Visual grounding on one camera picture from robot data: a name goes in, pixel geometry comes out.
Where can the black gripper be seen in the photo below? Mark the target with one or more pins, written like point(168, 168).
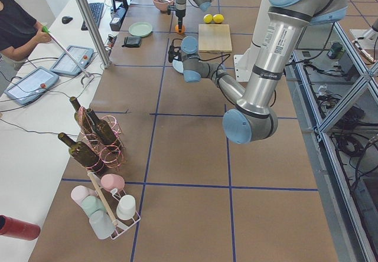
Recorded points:
point(180, 13)
point(181, 62)

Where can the orange fruit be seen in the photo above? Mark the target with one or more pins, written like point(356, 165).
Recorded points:
point(179, 30)

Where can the light blue plate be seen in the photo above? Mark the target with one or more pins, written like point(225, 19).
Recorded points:
point(178, 66)

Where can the pale green plate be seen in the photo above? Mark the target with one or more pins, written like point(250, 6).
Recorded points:
point(140, 29)

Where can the lower yellow lemon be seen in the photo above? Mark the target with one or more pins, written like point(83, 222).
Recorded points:
point(208, 18)

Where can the yellow lemon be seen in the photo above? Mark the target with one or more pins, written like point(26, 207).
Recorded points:
point(208, 18)
point(218, 18)

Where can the upper yellow lemon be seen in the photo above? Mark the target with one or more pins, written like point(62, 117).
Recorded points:
point(218, 18)

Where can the wooden cutting board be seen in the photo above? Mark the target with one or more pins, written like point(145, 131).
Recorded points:
point(214, 38)

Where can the grey folded cloth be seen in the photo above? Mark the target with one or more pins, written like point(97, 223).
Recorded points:
point(132, 42)

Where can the black computer box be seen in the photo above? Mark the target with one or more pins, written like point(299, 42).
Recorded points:
point(117, 18)

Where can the black keyboard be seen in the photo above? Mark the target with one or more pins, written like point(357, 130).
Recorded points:
point(96, 9)

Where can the far teach pendant tablet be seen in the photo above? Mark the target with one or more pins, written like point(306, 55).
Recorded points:
point(65, 66)

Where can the teach pendant tablet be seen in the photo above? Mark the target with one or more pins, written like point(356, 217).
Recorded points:
point(32, 86)
point(65, 66)

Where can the dark green wine bottle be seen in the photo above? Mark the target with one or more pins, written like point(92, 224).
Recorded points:
point(103, 130)

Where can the black computer mouse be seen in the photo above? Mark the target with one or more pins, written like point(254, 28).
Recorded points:
point(66, 19)

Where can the metal grabber stick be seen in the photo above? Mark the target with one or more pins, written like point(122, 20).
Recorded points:
point(84, 71)

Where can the pink cup on rack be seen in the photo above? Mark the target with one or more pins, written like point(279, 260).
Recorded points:
point(112, 181)

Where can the near teach pendant tablet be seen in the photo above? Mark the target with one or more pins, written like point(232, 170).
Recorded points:
point(32, 86)

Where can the person in black shirt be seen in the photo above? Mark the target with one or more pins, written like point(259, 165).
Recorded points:
point(20, 33)

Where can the white cup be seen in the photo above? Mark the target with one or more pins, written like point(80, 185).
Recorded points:
point(126, 208)

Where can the pale pink cup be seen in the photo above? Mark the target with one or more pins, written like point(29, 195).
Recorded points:
point(80, 192)

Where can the mint green cup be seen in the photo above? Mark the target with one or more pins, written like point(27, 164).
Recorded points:
point(92, 204)

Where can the light grey cup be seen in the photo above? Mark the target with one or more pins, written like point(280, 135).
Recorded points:
point(101, 224)

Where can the red cylinder bottle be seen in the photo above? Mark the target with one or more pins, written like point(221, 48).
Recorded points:
point(14, 228)

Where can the aluminium frame post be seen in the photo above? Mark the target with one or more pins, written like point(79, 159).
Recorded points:
point(93, 31)

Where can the copper wire wine rack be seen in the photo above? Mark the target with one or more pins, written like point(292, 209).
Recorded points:
point(113, 159)

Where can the white wire cup rack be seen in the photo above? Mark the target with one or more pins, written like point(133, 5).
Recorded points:
point(123, 225)

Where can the wooden rack handle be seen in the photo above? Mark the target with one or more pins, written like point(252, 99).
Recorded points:
point(99, 192)

